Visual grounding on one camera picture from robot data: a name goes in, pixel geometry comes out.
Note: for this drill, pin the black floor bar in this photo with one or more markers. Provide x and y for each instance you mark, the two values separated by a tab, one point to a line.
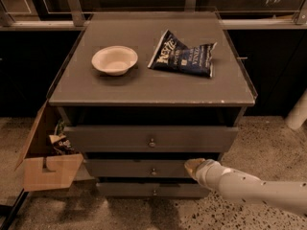
9	212

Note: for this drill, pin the blue kettle chips bag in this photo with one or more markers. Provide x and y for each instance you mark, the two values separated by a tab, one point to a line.
172	55

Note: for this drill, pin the grey bottom drawer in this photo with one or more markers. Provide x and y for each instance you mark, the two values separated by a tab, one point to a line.
119	189

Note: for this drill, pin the white paper bowl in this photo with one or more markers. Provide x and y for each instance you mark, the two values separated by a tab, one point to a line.
114	60

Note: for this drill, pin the snack bags in box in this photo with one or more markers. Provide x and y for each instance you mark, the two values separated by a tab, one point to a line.
61	145

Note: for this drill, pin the grey drawer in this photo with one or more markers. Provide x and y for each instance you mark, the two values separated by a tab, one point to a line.
151	138
119	189
136	168

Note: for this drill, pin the cardboard box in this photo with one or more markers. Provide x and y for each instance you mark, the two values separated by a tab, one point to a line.
42	168

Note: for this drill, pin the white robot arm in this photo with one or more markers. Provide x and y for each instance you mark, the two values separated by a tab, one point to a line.
241	187

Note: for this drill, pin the white cylinder post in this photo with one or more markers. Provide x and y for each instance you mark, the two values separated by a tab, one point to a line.
298	115

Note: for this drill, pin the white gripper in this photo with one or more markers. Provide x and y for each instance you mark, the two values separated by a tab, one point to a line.
204	172

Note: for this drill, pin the grey top drawer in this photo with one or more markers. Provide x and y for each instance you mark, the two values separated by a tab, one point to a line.
151	138

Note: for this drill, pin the grey drawer cabinet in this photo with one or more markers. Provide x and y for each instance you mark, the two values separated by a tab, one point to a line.
85	96

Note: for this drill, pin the metal railing frame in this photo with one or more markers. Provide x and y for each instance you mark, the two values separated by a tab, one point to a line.
234	14

